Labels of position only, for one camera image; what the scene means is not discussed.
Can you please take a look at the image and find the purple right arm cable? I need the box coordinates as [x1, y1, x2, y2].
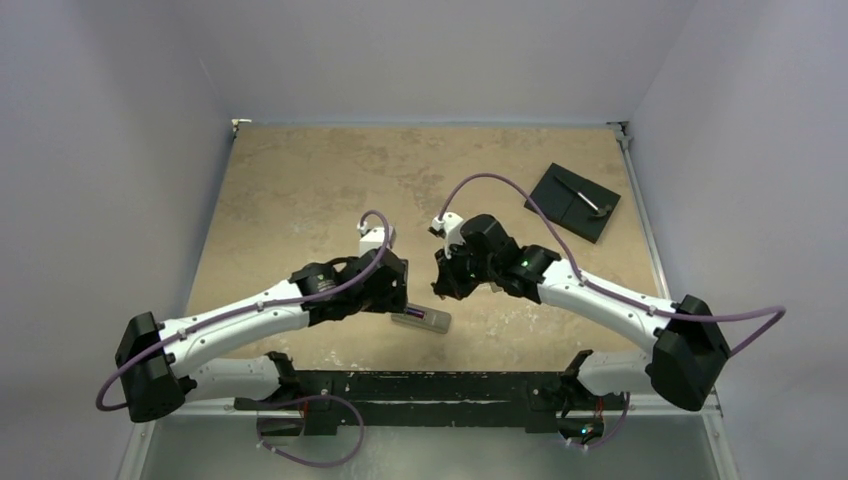
[433, 172, 788, 359]

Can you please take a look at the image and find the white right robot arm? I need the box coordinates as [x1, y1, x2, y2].
[429, 213, 730, 411]

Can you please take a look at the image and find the black flat tray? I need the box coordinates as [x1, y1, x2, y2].
[530, 163, 621, 244]

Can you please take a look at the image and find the black metal tool on tray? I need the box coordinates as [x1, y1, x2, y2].
[554, 175, 613, 218]

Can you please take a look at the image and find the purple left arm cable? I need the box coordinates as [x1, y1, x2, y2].
[95, 209, 393, 413]

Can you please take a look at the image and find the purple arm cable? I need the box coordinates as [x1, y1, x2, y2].
[433, 172, 788, 359]
[95, 209, 393, 413]

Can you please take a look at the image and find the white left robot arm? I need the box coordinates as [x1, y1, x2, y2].
[115, 249, 409, 423]

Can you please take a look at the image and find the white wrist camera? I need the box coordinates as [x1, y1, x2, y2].
[428, 211, 465, 259]
[357, 222, 397, 256]

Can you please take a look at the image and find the white remote control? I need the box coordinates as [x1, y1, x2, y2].
[390, 304, 452, 334]

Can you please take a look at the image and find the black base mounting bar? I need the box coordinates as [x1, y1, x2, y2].
[234, 353, 625, 437]

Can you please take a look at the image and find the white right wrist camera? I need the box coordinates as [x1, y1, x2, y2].
[428, 211, 465, 259]

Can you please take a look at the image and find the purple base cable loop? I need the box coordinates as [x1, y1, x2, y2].
[255, 389, 369, 469]

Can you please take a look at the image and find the aluminium frame rail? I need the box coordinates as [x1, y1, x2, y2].
[606, 121, 671, 299]

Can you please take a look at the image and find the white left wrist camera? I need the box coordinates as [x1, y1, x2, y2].
[357, 222, 397, 256]

